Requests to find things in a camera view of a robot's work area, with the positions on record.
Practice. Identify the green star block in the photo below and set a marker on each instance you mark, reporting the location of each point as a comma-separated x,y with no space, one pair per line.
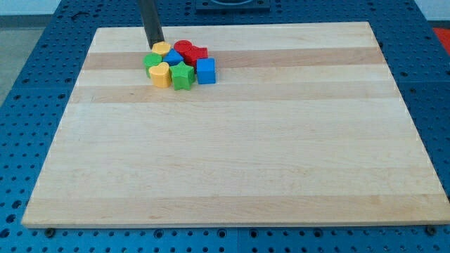
183,76

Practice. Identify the red star-shaped block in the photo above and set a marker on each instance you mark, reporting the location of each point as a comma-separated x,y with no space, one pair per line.
195,53

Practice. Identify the yellow heart block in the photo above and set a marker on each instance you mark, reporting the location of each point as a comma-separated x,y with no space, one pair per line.
160,75

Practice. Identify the light wooden board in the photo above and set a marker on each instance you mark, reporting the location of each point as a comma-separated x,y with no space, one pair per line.
305,126

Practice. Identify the red cylinder block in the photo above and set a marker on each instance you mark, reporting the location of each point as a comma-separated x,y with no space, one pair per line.
182,46

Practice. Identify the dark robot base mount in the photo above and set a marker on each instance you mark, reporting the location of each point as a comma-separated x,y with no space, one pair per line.
232,5

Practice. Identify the blue triangle block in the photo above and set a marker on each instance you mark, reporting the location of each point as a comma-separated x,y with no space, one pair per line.
173,58

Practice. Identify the green cylinder block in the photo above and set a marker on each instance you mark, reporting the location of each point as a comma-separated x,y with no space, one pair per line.
151,60

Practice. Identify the blue cube block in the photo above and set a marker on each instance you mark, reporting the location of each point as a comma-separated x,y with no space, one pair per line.
206,71

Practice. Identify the yellow hexagon block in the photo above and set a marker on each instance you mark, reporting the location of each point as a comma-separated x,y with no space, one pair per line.
161,48

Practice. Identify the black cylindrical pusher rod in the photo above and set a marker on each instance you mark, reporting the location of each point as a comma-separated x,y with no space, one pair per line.
151,21

